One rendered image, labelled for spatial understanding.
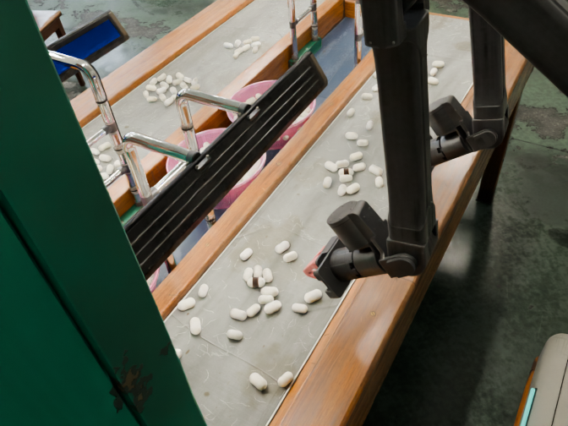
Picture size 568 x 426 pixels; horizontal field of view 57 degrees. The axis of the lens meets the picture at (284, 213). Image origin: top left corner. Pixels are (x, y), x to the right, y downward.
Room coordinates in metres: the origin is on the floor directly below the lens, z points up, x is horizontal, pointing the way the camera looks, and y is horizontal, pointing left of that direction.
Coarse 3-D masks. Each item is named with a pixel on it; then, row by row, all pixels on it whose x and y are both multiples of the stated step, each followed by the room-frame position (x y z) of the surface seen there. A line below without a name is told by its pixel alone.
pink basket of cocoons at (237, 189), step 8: (216, 128) 1.24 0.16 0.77; (224, 128) 1.23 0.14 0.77; (200, 136) 1.22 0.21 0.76; (208, 136) 1.23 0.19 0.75; (216, 136) 1.23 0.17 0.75; (184, 144) 1.19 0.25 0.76; (200, 144) 1.22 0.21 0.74; (168, 160) 1.12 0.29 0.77; (176, 160) 1.15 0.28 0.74; (264, 160) 1.07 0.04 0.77; (168, 168) 1.09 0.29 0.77; (256, 176) 1.04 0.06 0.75; (240, 184) 0.99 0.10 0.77; (248, 184) 1.02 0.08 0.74; (232, 192) 0.99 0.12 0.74; (240, 192) 1.01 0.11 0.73; (224, 200) 1.00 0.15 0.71; (232, 200) 1.00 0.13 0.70; (216, 208) 1.01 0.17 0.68; (224, 208) 1.01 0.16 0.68
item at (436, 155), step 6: (432, 138) 0.94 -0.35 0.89; (438, 138) 0.89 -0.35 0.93; (432, 144) 0.88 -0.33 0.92; (438, 144) 0.87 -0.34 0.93; (432, 150) 0.87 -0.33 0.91; (438, 150) 0.86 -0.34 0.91; (432, 156) 0.86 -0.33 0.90; (438, 156) 0.86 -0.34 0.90; (444, 156) 0.85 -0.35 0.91; (432, 162) 0.86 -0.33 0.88; (438, 162) 0.86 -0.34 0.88; (432, 168) 0.87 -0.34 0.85
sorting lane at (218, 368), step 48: (432, 48) 1.61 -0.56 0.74; (432, 96) 1.32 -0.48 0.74; (336, 144) 1.15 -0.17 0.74; (288, 192) 0.97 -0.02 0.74; (336, 192) 0.95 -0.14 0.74; (384, 192) 0.93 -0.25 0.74; (240, 240) 0.83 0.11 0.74; (288, 240) 0.81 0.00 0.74; (192, 288) 0.70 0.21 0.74; (240, 288) 0.69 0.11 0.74; (288, 288) 0.67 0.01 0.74; (192, 336) 0.58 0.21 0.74; (288, 336) 0.56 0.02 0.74; (192, 384) 0.48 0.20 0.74; (240, 384) 0.47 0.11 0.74; (288, 384) 0.46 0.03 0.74
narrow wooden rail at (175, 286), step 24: (360, 72) 1.47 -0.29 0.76; (336, 96) 1.34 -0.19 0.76; (312, 120) 1.24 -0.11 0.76; (288, 144) 1.14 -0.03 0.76; (312, 144) 1.15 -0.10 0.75; (264, 168) 1.05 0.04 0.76; (288, 168) 1.05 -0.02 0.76; (264, 192) 0.96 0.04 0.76; (240, 216) 0.88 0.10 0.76; (216, 240) 0.81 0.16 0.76; (192, 264) 0.75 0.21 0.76; (168, 288) 0.69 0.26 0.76; (168, 312) 0.64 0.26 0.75
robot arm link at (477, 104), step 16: (480, 16) 0.87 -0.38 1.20; (480, 32) 0.86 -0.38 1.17; (496, 32) 0.85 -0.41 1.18; (480, 48) 0.86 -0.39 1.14; (496, 48) 0.85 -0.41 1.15; (480, 64) 0.85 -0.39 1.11; (496, 64) 0.84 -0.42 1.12; (480, 80) 0.85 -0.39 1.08; (496, 80) 0.83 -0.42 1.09; (480, 96) 0.84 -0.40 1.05; (496, 96) 0.82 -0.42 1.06; (480, 112) 0.83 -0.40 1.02; (496, 112) 0.81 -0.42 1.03; (480, 128) 0.82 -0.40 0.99; (496, 128) 0.80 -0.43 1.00; (496, 144) 0.80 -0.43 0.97
